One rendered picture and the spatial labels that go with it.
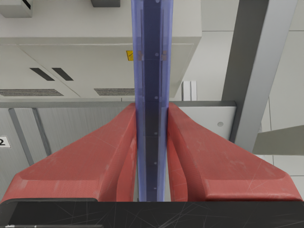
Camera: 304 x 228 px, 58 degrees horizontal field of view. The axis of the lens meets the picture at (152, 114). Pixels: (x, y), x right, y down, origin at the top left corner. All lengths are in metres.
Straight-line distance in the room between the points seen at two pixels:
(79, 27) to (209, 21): 0.80
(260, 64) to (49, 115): 0.18
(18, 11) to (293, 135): 0.57
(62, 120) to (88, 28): 0.30
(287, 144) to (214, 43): 0.67
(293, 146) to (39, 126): 0.51
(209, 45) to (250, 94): 0.98
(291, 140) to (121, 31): 0.41
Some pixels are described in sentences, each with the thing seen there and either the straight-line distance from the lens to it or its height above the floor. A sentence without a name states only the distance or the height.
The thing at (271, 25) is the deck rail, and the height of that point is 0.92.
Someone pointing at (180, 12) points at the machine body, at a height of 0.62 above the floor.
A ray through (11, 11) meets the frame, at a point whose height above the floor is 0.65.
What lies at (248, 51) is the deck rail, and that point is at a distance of 0.23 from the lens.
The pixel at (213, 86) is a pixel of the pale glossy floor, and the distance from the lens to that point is 1.16.
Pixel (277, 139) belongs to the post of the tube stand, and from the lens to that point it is 0.70.
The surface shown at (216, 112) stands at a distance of 0.25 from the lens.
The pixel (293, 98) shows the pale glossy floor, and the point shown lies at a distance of 1.26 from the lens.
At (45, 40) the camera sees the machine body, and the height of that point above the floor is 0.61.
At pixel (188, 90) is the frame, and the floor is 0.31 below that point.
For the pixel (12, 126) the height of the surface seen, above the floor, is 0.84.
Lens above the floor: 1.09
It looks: 82 degrees down
